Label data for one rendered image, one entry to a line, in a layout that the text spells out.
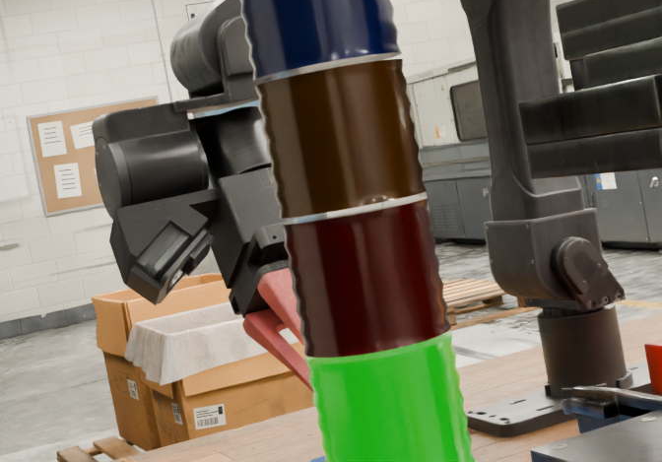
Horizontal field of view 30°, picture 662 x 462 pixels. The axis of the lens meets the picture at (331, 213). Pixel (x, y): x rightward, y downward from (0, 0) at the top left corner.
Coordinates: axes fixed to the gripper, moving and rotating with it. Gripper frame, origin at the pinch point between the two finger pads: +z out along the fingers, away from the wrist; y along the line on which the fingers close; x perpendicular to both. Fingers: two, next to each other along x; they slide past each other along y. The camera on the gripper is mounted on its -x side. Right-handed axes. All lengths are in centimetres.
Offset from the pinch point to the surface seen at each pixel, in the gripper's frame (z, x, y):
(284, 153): 9, -18, 47
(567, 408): 10.1, 5.3, 15.5
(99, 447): -128, 59, -401
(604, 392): 10.6, 6.0, 18.2
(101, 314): -169, 69, -368
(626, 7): -1.2, 5.0, 34.6
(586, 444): 13.7, 0.6, 23.2
